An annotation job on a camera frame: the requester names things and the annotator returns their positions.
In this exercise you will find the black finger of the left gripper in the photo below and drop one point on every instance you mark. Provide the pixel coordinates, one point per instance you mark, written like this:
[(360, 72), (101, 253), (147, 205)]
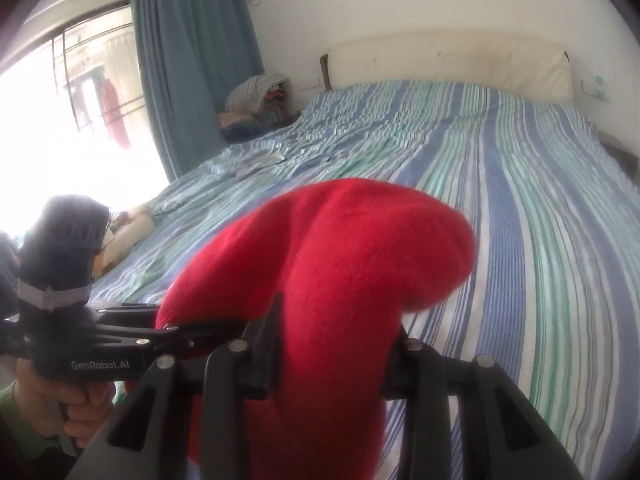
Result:
[(184, 341), (125, 314)]

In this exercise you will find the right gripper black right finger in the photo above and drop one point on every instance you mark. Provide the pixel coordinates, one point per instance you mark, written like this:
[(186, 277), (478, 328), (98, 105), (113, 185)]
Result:
[(502, 434)]

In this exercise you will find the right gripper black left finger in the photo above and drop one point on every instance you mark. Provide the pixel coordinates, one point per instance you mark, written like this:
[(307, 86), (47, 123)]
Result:
[(175, 401)]

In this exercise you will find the red knitted sweater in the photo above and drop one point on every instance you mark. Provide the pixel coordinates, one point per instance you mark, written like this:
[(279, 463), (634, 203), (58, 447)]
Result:
[(348, 258)]

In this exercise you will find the green sleeved left forearm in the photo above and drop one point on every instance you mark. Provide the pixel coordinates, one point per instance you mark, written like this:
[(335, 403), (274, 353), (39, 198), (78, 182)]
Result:
[(25, 453)]

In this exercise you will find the pile of clothes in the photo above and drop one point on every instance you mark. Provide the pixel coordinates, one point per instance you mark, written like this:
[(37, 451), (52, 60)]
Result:
[(254, 108)]

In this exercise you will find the person's left hand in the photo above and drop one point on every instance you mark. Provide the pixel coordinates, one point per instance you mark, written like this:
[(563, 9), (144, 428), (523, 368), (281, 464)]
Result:
[(87, 407)]

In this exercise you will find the window with railing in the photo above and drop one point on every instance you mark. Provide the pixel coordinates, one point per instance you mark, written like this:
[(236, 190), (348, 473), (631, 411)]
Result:
[(74, 122)]

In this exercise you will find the teal curtain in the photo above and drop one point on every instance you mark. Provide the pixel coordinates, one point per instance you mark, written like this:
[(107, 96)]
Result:
[(191, 55)]

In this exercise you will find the dark wooden nightstand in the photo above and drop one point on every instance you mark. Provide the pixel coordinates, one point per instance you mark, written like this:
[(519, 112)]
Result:
[(628, 161)]

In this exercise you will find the cream padded headboard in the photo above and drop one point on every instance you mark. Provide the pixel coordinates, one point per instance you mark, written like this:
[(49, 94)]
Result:
[(534, 69)]

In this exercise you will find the wall switch panel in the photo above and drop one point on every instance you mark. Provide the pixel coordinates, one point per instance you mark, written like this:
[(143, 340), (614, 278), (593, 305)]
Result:
[(596, 87)]

